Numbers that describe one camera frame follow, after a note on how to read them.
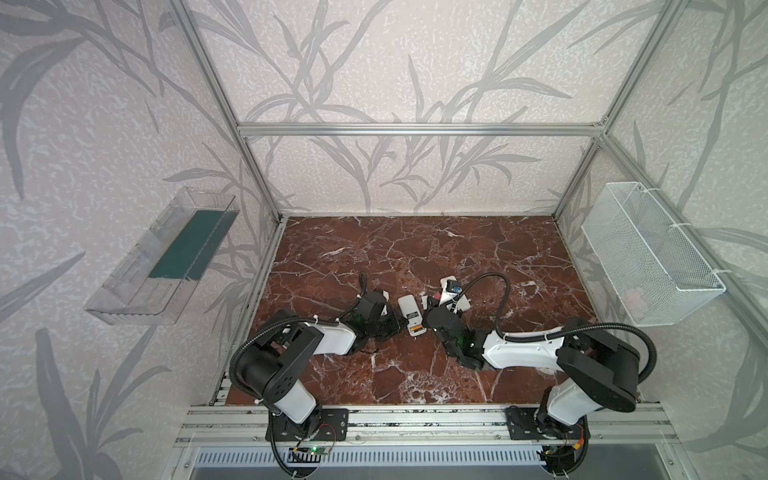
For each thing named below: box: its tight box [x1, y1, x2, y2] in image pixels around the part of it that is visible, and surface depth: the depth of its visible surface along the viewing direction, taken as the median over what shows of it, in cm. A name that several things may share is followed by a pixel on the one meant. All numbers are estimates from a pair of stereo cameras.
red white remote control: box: [398, 294, 428, 337], surface depth 95 cm
